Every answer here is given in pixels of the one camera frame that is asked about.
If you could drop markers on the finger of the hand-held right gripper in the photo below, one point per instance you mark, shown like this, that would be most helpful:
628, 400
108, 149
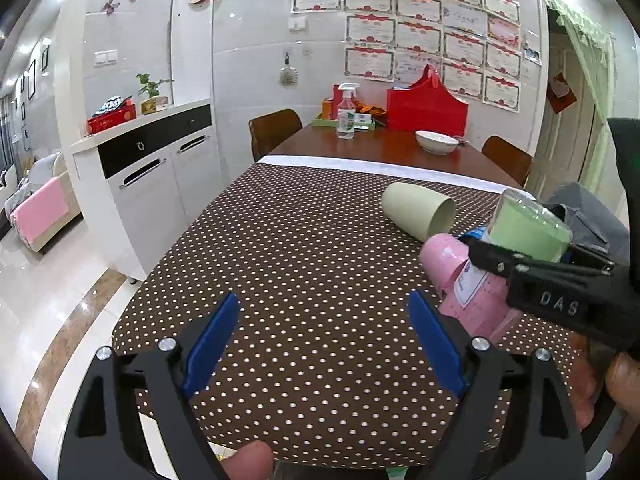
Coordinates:
592, 257
492, 257

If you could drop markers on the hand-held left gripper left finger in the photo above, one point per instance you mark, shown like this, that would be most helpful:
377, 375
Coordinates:
215, 340

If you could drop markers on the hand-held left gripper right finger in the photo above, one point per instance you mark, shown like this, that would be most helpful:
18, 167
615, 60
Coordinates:
435, 345

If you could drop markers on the clear cup with green liner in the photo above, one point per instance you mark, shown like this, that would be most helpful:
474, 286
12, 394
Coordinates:
530, 230

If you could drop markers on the pink cup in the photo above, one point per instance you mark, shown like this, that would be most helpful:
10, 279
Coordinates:
445, 265

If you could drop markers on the pale green cup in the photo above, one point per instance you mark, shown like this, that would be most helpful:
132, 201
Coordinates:
412, 207

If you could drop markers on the person's right hand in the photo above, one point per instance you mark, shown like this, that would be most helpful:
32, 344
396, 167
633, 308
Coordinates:
585, 390

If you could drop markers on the person's left hand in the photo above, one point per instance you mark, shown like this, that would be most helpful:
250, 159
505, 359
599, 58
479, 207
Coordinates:
247, 462

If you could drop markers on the grey cloth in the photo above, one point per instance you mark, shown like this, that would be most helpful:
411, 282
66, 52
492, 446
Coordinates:
595, 215

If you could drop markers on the brown wooden chair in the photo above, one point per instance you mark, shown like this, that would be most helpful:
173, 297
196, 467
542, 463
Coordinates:
507, 157
275, 130

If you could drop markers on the white door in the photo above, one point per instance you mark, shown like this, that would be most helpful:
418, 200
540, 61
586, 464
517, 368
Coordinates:
555, 150

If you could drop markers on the brown polka dot tablecloth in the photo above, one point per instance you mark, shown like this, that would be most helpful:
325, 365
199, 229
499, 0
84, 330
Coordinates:
300, 260

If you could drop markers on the white bowl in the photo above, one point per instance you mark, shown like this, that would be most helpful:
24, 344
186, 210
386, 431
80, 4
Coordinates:
436, 141

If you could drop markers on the white sideboard cabinet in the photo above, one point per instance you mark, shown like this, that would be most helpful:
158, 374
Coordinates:
150, 200

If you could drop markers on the red gift bag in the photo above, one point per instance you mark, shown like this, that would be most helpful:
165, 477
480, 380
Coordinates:
425, 110

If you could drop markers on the red door decoration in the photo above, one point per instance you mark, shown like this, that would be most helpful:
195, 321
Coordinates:
561, 94

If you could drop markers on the wooden dining table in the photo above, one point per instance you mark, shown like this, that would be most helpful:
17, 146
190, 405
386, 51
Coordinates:
350, 147

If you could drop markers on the clear spray bottle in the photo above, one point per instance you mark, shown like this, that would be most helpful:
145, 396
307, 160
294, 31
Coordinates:
346, 117

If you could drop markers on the green tray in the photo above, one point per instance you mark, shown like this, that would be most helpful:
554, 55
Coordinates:
325, 122

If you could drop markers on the pink blanket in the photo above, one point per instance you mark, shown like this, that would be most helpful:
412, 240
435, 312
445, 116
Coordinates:
40, 210

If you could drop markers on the orange can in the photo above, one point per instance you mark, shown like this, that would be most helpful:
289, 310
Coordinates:
328, 109

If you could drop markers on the green lace curtain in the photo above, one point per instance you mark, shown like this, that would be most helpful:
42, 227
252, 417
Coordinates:
585, 35

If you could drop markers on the beige sofa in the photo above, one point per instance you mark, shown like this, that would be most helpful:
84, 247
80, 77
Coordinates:
55, 170

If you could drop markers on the red tissue box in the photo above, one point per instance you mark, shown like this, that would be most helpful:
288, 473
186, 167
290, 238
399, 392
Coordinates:
112, 121

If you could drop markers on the potted green plant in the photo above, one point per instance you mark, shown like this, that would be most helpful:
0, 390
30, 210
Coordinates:
152, 102

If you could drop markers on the hanging white brush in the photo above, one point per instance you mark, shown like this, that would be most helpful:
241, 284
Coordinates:
288, 76

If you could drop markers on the wall of framed certificates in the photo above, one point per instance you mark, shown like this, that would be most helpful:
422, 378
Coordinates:
420, 30

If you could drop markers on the white wall switch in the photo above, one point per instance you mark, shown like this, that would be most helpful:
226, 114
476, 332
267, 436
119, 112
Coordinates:
106, 58

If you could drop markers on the white wall outlet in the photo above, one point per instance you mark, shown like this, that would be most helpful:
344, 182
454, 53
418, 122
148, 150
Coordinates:
297, 24

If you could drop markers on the black wall photo frame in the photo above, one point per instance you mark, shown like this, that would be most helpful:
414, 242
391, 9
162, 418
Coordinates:
32, 80
45, 57

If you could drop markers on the purple butterfly wall sticker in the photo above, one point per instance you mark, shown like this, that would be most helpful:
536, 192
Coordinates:
111, 6

